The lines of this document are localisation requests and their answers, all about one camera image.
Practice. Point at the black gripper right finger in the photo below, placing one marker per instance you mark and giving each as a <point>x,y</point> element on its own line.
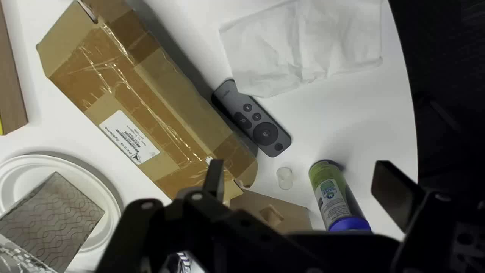
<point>396,194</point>

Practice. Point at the green spray bottle blue cap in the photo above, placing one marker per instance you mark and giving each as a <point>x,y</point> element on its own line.
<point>330,194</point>

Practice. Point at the brown cardboard box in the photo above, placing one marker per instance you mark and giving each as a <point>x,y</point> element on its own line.
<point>152,91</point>

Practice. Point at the small clear plastic cap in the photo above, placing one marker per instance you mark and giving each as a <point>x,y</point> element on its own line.
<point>285,176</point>

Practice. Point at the brown flat cardboard piece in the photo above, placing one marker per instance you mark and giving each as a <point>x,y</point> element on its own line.
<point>9,80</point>

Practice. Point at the white paper tissue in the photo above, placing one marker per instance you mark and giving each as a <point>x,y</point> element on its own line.
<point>303,39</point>

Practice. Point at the grey remote control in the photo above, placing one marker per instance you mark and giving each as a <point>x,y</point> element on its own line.
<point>252,121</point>

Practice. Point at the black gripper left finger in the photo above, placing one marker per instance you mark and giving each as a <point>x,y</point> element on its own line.
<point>214,179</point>

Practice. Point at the wooden shape sorter box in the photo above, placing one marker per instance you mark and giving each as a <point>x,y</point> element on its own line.
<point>273,212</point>

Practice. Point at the white round plate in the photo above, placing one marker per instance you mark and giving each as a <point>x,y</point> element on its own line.
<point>20,171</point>

